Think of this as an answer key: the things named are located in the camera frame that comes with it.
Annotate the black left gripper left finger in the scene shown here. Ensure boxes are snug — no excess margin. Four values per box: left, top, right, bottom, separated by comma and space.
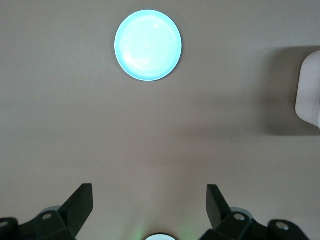
0, 183, 94, 240

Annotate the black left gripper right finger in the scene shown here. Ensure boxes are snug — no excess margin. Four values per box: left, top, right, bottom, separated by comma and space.
199, 184, 310, 240

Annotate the white lidded storage box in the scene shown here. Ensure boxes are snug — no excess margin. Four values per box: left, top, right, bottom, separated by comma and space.
294, 49, 320, 130

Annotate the brown table mat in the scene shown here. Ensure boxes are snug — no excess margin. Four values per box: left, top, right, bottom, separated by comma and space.
0, 0, 320, 240

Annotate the light blue round plate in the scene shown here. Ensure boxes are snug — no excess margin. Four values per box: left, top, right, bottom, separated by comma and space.
114, 9, 183, 82

